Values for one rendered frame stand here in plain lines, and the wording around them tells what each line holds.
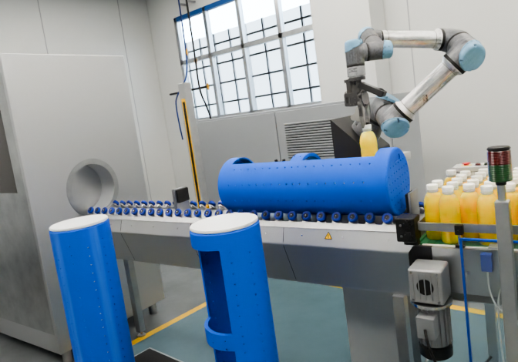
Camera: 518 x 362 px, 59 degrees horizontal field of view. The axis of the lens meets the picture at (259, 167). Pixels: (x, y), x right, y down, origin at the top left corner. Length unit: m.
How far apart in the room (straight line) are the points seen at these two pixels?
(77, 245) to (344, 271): 1.24
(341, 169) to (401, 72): 2.97
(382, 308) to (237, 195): 0.91
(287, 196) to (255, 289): 0.46
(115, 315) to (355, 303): 1.22
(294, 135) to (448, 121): 1.52
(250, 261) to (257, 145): 2.54
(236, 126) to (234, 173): 2.18
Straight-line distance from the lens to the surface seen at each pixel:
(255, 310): 1.86
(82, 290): 2.41
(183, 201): 2.67
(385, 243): 1.92
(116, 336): 2.52
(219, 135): 4.58
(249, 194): 2.18
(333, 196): 1.94
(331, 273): 2.12
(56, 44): 6.68
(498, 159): 1.47
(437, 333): 1.72
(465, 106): 4.60
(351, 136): 2.25
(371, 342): 2.57
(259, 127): 4.19
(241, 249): 1.76
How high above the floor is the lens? 1.46
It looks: 7 degrees down
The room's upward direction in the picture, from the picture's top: 8 degrees counter-clockwise
